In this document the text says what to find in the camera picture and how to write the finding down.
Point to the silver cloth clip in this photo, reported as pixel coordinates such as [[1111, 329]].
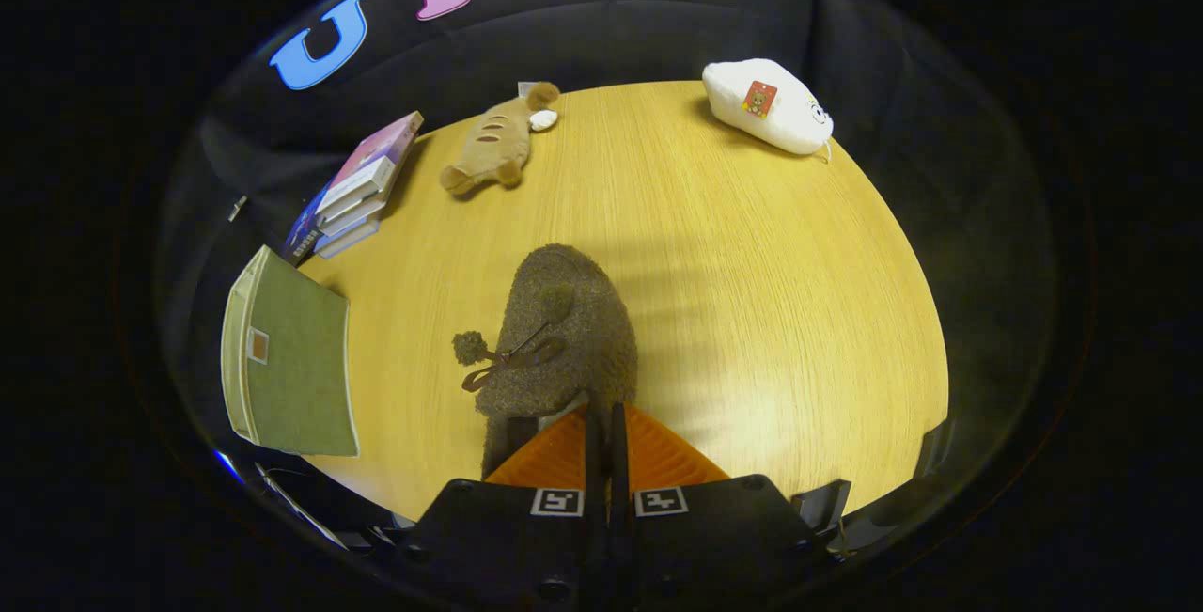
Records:
[[237, 208]]

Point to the dark blue book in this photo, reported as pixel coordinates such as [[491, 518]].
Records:
[[303, 234]]

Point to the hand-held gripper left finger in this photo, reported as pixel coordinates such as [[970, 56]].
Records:
[[593, 518]]

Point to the pale blue book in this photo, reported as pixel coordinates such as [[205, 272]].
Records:
[[348, 239]]

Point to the small white disc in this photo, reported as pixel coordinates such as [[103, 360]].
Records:
[[543, 119]]

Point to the brown striped plush toy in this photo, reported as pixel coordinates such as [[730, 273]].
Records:
[[493, 147]]

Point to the green fabric storage box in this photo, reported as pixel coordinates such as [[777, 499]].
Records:
[[301, 377]]

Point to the white plush toy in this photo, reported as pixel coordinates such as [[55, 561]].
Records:
[[789, 123]]

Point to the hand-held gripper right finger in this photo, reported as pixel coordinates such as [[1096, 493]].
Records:
[[620, 518]]

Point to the black backdrop cloth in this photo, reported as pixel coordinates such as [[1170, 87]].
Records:
[[620, 29]]

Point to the pink cover book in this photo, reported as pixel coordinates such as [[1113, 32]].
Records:
[[376, 156]]

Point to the brown fuzzy shoe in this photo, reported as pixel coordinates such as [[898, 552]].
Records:
[[573, 330]]

